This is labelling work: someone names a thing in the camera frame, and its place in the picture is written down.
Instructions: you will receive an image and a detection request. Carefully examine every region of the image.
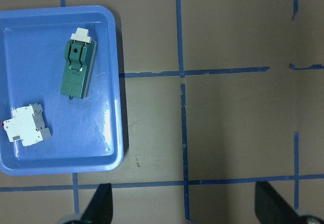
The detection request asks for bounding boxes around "blue plastic tray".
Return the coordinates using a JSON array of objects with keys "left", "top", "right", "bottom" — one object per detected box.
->
[{"left": 0, "top": 5, "right": 125, "bottom": 176}]

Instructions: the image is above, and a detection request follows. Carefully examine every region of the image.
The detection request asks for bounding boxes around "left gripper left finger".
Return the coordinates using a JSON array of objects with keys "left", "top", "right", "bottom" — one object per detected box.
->
[{"left": 58, "top": 184, "right": 113, "bottom": 224}]

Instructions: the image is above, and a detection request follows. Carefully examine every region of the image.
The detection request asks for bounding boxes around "green relay module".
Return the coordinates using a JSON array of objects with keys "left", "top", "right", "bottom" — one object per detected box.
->
[{"left": 60, "top": 27, "right": 97, "bottom": 100}]

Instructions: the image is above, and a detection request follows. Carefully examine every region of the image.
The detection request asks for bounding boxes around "white circuit breaker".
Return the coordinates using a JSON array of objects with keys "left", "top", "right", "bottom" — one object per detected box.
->
[{"left": 2, "top": 104, "right": 52, "bottom": 147}]

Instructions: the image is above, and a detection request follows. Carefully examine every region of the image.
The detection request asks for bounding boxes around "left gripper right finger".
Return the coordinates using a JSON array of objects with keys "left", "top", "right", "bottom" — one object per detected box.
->
[{"left": 254, "top": 182, "right": 323, "bottom": 224}]

